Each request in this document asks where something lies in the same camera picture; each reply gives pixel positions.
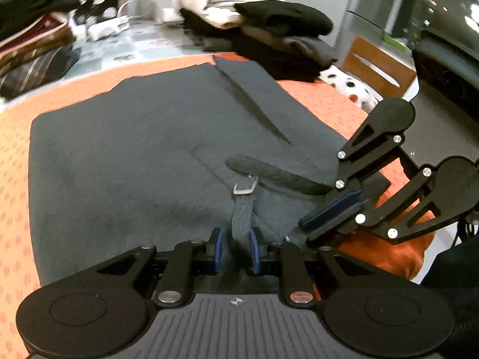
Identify dark grey trousers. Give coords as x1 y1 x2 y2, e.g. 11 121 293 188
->
28 55 392 294

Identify orange patterned table mat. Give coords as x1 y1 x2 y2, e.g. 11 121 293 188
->
1 54 435 358

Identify wooden chair right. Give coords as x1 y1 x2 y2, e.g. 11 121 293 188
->
341 36 416 97

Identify white spotted cushion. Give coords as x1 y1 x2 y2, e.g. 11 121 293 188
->
319 66 383 113

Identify grey refrigerator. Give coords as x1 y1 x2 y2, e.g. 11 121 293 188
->
334 0 403 64

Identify black garment right pile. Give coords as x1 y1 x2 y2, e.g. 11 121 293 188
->
179 0 338 82

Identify checkered tablecloth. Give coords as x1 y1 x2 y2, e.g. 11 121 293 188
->
64 20 203 80

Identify cream white sweater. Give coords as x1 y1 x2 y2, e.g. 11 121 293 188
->
172 0 261 29

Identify grey plaid folded garment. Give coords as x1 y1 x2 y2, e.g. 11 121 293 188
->
1 46 82 101

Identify white power strip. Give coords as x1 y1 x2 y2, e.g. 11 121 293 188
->
87 16 130 41

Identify brown patterned folded garment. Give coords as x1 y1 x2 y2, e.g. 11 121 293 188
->
1 25 75 76

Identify maroon white folded garment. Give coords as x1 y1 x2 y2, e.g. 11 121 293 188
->
1 12 68 52

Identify black folded garment top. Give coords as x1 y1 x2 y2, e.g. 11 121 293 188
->
0 0 80 41

